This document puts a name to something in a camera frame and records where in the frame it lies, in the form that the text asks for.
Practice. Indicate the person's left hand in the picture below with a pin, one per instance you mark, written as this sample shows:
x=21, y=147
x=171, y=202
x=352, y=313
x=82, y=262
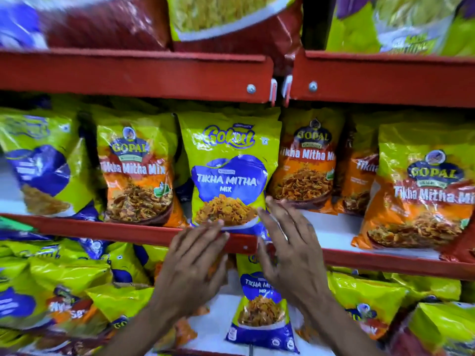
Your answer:
x=185, y=270

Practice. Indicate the person's right hand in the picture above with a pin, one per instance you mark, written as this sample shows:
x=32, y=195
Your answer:
x=300, y=263

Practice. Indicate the person's right middle finger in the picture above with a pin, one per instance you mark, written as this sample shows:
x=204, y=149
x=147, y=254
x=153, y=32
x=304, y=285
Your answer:
x=284, y=216

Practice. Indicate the person's right thumb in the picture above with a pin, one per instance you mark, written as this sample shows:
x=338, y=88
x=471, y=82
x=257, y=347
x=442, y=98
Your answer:
x=264, y=255

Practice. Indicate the person's left thumb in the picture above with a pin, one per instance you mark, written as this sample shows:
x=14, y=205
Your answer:
x=219, y=270

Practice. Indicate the person's left forearm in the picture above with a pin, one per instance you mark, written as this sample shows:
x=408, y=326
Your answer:
x=137, y=333

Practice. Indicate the person's right forearm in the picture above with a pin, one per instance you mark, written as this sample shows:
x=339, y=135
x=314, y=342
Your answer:
x=341, y=329

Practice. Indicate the green blue snack packet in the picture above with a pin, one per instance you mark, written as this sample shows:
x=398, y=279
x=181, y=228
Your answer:
x=230, y=163
x=259, y=315
x=44, y=163

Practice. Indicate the long red metal shelf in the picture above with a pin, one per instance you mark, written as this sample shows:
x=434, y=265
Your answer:
x=371, y=261

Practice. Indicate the silver shelf bolt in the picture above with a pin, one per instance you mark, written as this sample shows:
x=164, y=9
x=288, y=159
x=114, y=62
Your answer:
x=251, y=88
x=313, y=86

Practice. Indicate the large green orange snack packet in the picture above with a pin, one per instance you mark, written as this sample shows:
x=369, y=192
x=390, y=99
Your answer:
x=426, y=203

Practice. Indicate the pile of green snack bags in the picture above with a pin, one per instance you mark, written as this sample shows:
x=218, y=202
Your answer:
x=55, y=289

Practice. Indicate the red yellow snack bag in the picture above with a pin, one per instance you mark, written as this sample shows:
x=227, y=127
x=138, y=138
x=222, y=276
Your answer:
x=241, y=22

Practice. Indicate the large green purple snack bag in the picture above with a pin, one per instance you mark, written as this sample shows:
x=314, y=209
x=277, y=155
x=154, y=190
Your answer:
x=400, y=25

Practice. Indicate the white shelf bracket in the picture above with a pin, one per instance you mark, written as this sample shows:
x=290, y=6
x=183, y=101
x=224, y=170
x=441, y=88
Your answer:
x=286, y=90
x=273, y=92

